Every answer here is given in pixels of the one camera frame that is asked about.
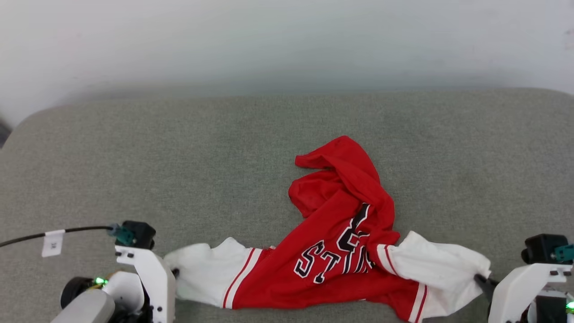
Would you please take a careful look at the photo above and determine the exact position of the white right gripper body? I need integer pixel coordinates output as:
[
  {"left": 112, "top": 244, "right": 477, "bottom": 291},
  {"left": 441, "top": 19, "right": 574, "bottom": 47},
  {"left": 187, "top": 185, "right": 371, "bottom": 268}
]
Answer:
[{"left": 488, "top": 264, "right": 573, "bottom": 323}]

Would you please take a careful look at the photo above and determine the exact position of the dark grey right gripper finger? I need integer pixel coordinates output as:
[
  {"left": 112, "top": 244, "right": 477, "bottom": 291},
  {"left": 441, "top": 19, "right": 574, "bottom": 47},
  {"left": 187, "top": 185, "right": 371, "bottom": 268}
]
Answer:
[{"left": 474, "top": 274, "right": 499, "bottom": 301}]

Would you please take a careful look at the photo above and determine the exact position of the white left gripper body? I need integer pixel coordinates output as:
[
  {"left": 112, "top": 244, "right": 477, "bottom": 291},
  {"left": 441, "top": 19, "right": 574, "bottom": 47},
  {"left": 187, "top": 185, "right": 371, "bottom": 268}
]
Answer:
[{"left": 115, "top": 245, "right": 176, "bottom": 323}]

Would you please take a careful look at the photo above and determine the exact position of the red and white baseball jersey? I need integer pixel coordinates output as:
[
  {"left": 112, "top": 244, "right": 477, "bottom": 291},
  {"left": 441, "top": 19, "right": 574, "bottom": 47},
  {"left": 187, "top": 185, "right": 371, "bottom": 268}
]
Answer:
[{"left": 164, "top": 135, "right": 491, "bottom": 323}]

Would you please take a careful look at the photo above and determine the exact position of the white cable label tag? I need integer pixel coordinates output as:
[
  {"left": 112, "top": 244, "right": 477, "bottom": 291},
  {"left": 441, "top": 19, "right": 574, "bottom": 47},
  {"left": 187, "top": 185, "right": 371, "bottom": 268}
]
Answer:
[{"left": 42, "top": 230, "right": 65, "bottom": 258}]

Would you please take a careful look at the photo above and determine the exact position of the thin black cable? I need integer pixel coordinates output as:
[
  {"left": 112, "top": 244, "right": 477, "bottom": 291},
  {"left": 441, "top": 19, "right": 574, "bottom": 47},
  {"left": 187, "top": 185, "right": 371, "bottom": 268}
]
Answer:
[{"left": 0, "top": 226, "right": 113, "bottom": 248}]

